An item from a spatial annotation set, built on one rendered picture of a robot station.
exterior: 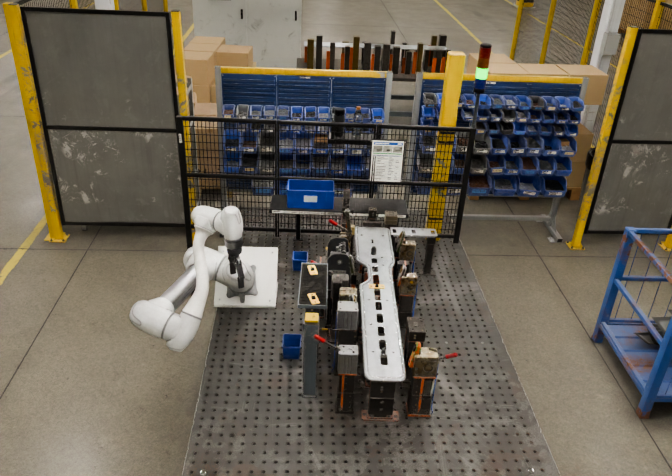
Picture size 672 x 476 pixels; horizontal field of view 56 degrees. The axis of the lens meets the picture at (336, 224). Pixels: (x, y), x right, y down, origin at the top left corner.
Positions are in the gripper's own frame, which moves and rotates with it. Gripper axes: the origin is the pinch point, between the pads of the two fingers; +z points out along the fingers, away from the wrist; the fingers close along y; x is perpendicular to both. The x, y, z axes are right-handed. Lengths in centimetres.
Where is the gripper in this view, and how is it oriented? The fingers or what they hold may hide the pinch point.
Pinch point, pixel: (237, 278)
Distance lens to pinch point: 328.8
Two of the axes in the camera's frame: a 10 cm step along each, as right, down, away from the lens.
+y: -4.3, -4.6, 7.8
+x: -9.0, 2.2, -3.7
